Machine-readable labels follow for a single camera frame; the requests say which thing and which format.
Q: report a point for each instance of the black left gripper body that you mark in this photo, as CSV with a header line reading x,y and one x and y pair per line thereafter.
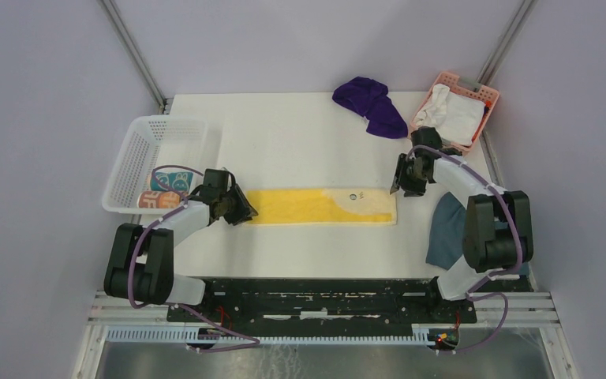
x,y
230,198

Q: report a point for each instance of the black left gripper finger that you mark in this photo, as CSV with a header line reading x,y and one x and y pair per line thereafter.
x,y
231,219
242,206

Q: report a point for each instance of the white cloth in basket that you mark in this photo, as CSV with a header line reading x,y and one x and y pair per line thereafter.
x,y
455,117

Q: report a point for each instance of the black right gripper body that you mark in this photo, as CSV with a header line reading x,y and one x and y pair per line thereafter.
x,y
411,181

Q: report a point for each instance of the purple cloth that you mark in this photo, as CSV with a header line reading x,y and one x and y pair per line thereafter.
x,y
369,99

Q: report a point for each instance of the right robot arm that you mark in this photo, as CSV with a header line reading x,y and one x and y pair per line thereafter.
x,y
497,236

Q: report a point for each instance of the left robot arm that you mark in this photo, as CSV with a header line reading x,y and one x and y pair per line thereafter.
x,y
141,264

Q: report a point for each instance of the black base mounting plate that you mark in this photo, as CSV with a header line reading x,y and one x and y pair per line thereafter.
x,y
306,308

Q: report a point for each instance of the white plastic basket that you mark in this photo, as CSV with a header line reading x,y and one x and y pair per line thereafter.
x,y
153,141

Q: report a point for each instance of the cream rabbit text towel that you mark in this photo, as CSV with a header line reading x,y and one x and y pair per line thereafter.
x,y
151,199

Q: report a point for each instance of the teal bunny pattern towel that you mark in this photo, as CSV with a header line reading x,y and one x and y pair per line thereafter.
x,y
177,180

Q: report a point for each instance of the dark teal cloth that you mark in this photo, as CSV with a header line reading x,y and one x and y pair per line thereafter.
x,y
446,232

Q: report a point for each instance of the yellow cloth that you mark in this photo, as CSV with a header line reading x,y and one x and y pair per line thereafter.
x,y
317,206

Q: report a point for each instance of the pink plastic basket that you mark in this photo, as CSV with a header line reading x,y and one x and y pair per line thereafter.
x,y
472,89

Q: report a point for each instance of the white toothed cable rail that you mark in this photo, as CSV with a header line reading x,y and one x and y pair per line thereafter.
x,y
200,336

